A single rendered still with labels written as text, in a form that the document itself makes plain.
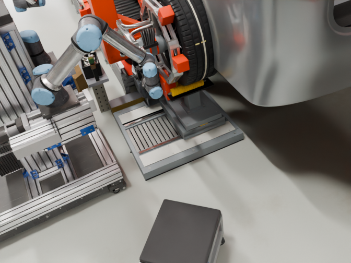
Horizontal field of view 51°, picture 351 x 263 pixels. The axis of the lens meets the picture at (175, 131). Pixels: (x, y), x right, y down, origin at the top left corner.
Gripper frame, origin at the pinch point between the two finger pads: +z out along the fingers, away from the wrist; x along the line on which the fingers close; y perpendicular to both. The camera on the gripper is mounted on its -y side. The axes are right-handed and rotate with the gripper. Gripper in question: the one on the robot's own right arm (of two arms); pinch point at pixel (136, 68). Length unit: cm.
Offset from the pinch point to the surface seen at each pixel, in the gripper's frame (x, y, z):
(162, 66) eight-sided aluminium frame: -24.9, -21.4, 24.6
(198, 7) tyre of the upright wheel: -44, 28, -4
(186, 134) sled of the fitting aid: -26, -69, -3
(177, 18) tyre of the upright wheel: -29.2, 26.5, -5.3
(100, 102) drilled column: 21, -73, 81
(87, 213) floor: 63, -83, -23
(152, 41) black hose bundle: -12.0, 16.2, -3.6
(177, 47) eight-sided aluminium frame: -24.7, 10.9, -10.6
